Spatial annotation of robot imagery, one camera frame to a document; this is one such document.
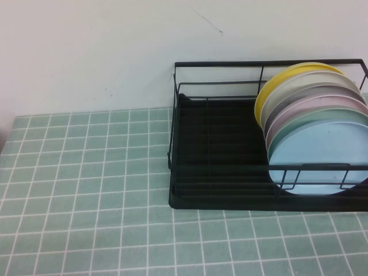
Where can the light blue plate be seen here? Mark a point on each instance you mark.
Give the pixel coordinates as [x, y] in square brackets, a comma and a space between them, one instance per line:
[316, 149]

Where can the yellow plate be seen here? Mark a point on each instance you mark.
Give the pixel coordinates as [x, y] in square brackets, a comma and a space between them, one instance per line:
[263, 97]

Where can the grey plate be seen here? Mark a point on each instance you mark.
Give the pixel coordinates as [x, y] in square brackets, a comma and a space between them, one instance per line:
[280, 110]

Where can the green plate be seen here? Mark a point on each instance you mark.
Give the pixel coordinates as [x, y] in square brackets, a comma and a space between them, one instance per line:
[287, 129]

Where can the cream white plate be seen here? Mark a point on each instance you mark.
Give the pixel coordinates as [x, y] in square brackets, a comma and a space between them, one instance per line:
[287, 89]

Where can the pink plate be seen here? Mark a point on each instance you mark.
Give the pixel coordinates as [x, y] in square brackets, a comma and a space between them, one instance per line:
[316, 103]

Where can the black drip tray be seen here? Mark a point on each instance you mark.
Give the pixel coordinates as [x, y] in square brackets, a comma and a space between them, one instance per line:
[230, 205]

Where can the green checked tablecloth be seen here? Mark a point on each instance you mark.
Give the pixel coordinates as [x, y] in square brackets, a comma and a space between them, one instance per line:
[86, 201]

